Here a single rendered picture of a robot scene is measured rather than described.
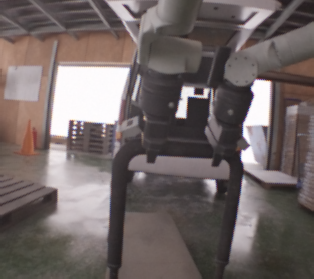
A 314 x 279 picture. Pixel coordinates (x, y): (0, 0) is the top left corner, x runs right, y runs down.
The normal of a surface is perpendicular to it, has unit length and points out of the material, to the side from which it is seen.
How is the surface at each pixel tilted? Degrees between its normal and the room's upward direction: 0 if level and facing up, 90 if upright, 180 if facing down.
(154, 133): 120
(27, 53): 90
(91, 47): 90
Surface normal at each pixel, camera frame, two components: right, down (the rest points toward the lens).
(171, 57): 0.00, 0.48
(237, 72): -0.44, 0.36
